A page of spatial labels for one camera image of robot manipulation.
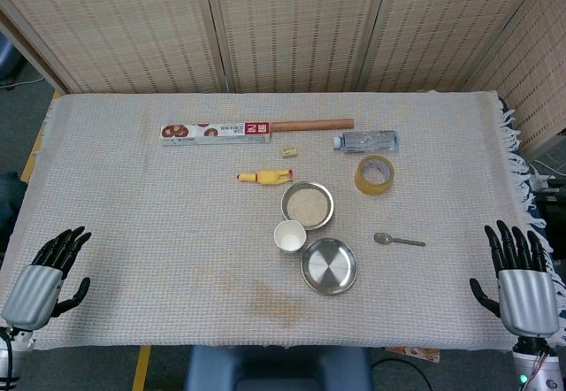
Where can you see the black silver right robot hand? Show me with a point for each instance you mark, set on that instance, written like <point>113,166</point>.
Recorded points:
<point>528,298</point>

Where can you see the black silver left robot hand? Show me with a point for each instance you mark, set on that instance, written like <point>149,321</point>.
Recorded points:
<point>31,296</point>

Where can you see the metal spoon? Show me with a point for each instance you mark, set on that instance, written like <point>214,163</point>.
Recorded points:
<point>382,238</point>

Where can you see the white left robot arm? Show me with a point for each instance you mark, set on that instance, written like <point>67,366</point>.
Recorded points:
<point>11,360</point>

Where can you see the white paper cup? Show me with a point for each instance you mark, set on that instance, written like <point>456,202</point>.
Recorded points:
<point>289,237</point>

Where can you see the steel bowl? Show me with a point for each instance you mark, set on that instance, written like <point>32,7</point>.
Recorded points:
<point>285,214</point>

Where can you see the black equipment box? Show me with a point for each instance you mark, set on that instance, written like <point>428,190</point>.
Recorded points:
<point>552,205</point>

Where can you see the orange printed packet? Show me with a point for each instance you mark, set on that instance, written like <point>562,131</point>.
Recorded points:
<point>415,353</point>

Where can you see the white woven fringed tablecloth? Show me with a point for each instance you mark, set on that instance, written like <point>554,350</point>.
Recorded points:
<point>177,232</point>

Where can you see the yellow packing tape roll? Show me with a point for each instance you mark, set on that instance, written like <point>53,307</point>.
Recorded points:
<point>363,183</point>

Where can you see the empty steel plate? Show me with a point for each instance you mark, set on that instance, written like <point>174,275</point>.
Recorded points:
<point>329,267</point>

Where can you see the woven bamboo screen panel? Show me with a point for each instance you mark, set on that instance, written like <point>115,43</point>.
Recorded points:
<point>442,28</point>
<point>110,28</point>
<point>539,77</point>
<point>296,28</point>

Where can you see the clear plastic water bottle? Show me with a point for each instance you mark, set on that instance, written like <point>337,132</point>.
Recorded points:
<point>369,141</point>

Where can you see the blue chair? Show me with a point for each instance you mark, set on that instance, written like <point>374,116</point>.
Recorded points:
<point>8,61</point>

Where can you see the long baking paper box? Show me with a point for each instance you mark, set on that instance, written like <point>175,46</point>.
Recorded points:
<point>212,134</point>

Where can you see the yellow rubber chicken toy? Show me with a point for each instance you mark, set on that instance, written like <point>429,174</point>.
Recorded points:
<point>267,177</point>

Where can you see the wooden rolling pin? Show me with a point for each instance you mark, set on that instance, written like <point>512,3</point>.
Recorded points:
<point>314,124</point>

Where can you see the small yellow eraser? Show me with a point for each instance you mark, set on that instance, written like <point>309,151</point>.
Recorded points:
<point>289,152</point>

